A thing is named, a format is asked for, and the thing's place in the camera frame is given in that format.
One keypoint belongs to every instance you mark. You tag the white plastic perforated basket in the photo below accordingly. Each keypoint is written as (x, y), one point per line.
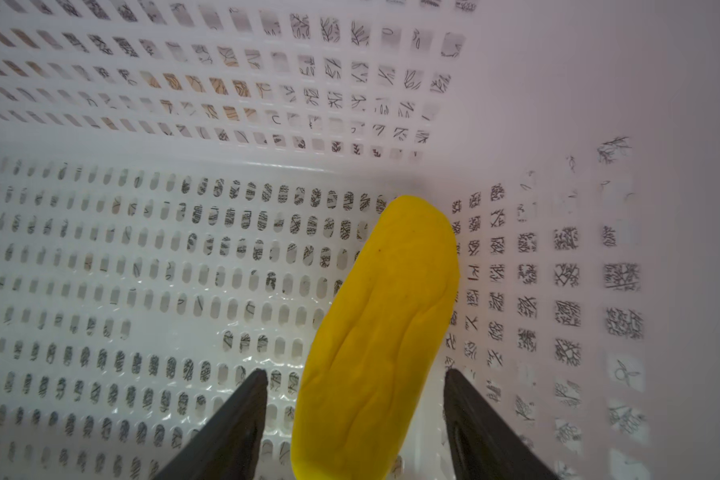
(185, 186)

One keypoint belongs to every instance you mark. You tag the yellow bell pepper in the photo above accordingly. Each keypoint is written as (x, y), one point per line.
(370, 359)

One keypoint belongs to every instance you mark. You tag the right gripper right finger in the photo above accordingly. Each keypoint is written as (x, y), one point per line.
(482, 444)

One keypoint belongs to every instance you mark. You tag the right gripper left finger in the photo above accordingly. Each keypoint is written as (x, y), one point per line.
(228, 446)

